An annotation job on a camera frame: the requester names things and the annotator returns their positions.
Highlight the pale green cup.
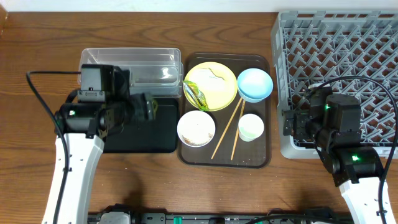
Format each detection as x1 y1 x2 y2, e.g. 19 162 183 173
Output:
238 114 264 142

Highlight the light blue bowl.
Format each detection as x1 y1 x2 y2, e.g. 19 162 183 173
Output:
237 68 274 103

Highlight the green snack wrapper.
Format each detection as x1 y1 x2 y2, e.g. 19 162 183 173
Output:
183 81 209 111

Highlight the white bowl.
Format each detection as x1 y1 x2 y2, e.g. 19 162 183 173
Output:
177 110 216 147

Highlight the white tissue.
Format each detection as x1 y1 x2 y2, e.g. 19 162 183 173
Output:
197 68 224 81

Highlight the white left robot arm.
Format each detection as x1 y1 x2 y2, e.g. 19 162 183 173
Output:
42 90 157 223

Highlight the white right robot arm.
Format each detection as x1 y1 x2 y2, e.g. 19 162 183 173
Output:
282 94 396 223

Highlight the black food waste tray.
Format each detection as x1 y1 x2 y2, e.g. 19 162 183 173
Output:
103 98 180 153

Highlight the clear plastic waste bin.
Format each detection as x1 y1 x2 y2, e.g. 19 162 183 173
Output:
80 47 183 98

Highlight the grey dishwasher rack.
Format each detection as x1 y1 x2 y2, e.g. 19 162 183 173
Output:
271 11 397 157

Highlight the left wooden chopstick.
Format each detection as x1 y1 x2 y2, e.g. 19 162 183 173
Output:
211 98 243 159

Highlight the brown serving tray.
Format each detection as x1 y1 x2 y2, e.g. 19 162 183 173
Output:
177 53 272 169

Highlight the yellow plate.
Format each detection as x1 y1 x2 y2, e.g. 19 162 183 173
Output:
184 62 238 111

